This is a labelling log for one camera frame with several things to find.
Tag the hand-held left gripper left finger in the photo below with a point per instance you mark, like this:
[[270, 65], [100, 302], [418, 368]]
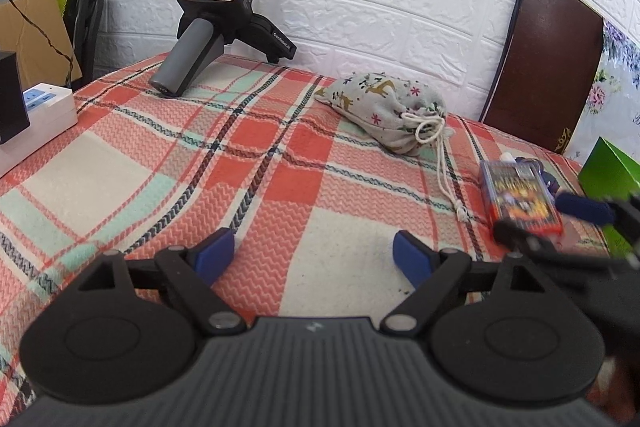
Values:
[[214, 253]]

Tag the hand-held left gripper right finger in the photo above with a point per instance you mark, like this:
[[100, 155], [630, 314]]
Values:
[[407, 257]]

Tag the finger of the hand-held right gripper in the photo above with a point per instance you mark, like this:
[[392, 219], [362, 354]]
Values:
[[520, 238], [582, 208]]

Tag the red card pack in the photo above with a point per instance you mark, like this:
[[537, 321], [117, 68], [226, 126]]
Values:
[[520, 197]]

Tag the green cardboard box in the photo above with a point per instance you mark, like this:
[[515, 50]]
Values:
[[612, 172]]

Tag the plaid blanket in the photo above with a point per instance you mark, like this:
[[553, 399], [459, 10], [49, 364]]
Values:
[[280, 177]]

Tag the floral plastic bag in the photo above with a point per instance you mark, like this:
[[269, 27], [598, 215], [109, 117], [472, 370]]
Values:
[[617, 77]]

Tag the white power strip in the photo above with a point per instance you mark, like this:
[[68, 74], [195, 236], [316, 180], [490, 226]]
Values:
[[47, 112]]

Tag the black grey handheld device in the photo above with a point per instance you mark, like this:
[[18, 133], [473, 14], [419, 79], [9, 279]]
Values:
[[220, 7]]

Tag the black power adapter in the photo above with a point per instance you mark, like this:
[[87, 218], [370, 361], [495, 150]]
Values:
[[10, 99]]

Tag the black and green chair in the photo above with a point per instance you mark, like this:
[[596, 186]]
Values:
[[82, 7]]

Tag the brown cardboard box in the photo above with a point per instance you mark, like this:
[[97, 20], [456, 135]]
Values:
[[30, 32]]

